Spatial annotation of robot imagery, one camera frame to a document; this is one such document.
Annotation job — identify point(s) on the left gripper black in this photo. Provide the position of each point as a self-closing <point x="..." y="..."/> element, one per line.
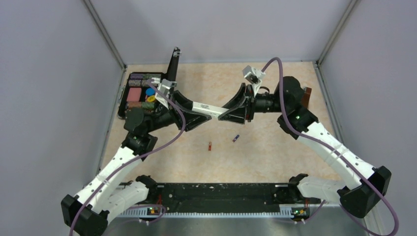
<point x="193" y="120"/>

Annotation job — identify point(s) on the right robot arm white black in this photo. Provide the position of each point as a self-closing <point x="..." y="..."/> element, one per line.
<point x="361" y="186"/>

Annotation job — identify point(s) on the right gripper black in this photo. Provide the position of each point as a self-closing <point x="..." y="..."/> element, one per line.
<point x="238" y="114"/>

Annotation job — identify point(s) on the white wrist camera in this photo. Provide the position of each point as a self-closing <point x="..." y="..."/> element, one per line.
<point x="252" y="75"/>
<point x="165" y="87"/>

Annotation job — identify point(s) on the white black remote control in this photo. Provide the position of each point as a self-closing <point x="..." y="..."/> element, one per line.
<point x="208" y="110"/>

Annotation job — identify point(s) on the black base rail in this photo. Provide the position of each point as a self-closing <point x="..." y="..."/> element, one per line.
<point x="230" y="200"/>

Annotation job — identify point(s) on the brown wooden metronome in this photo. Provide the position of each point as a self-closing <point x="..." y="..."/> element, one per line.
<point x="306" y="97"/>

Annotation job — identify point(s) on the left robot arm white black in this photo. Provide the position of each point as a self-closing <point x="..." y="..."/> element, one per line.
<point x="92" y="209"/>

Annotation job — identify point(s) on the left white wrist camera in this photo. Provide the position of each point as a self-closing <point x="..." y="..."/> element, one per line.
<point x="165" y="87"/>

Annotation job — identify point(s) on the blue battery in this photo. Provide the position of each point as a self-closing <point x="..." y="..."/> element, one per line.
<point x="235" y="138"/>

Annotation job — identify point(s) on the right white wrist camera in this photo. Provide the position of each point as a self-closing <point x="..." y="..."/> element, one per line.
<point x="252" y="75"/>

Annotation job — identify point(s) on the black poker chip case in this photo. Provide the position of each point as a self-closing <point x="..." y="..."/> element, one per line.
<point x="137" y="90"/>

